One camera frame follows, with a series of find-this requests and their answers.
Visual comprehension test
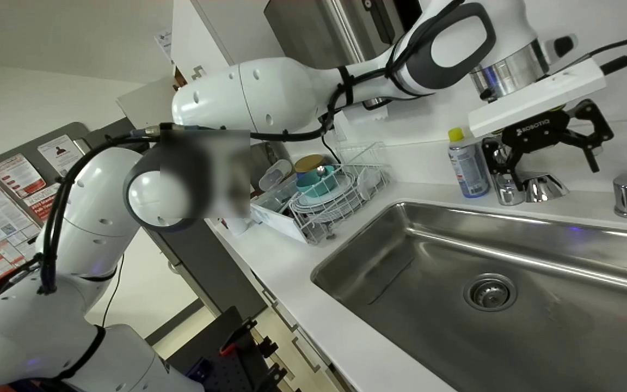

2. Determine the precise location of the teal bowl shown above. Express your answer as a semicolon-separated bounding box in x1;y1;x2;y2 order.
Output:
293;163;343;207

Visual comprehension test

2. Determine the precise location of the wall board with posters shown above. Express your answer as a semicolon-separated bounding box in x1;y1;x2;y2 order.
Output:
0;120;93;291

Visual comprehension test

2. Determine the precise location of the beige counter cabinet front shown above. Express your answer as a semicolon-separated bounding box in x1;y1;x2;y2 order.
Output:
243;268;359;392

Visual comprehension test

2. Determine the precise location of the stainless paper towel dispenser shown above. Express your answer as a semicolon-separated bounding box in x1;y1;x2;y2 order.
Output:
264;0;408;72

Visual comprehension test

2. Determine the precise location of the black equipment with red part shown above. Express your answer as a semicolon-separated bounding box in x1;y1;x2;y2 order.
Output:
166;304;290;392

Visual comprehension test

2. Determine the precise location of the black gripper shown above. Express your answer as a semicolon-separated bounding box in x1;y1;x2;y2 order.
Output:
484;96;616;183

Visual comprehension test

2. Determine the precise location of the chrome sink faucet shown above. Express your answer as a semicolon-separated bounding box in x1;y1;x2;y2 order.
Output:
489;138;573;207

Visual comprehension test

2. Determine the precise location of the stainless steel appliance box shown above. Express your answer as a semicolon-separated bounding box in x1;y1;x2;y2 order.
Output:
226;138;293;197

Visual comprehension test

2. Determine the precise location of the clear plastic container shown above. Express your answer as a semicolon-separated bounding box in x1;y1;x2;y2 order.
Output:
256;157;296;202

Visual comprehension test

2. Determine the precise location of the white dish rack drain tray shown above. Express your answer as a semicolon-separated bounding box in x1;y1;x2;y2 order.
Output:
243;199;309;245

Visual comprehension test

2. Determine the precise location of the tan round lid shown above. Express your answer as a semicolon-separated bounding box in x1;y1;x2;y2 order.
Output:
292;150;333;174

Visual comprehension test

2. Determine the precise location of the black wall dispenser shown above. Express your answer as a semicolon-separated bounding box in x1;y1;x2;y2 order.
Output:
390;0;424;27

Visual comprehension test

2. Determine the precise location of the round metal sink drain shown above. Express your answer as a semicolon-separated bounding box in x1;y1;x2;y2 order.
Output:
464;269;519;316

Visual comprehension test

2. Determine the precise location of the dark gray cabinet panel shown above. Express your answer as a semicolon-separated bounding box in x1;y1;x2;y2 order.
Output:
159;216;267;321

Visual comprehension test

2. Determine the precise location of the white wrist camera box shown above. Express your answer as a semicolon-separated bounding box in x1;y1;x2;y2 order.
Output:
466;56;610;138

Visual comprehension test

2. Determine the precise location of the bottle with yellow cap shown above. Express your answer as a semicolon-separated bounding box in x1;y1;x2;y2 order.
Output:
445;126;491;199

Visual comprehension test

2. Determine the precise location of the stainless steel sink basin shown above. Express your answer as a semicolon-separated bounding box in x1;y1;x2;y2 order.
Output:
309;199;627;392

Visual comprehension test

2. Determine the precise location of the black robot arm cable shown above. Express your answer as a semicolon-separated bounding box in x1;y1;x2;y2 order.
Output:
37;19;627;296

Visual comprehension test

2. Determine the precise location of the white wire dish rack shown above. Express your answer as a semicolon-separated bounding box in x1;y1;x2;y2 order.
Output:
283;138;392;245

